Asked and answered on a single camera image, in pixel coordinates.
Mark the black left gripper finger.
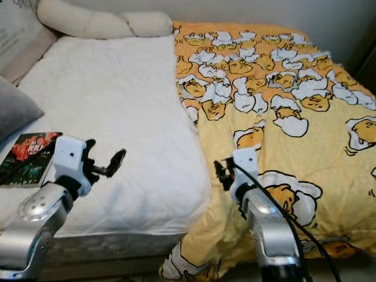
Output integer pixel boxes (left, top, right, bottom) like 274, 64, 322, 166
106, 148, 127, 178

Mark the dark book with red cover art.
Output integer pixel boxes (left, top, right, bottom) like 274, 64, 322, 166
0, 132, 63, 189

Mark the grey pillow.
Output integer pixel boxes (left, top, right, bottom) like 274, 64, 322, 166
0, 79, 45, 142

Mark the yellow cartoon egg blanket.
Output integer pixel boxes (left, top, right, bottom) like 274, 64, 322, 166
159, 22, 376, 282

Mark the white quilted mattress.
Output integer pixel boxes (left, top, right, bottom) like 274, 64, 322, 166
0, 35, 213, 260

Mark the short beige bolster pillow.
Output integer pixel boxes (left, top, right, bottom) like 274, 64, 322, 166
122, 12, 174, 39

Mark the long beige bolster pillow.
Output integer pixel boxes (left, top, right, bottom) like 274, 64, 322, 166
37, 0, 136, 41

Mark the white printed headboard cover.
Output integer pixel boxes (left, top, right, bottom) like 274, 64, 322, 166
0, 0, 42, 60

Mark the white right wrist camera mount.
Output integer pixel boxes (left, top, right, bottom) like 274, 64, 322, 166
229, 146, 261, 190

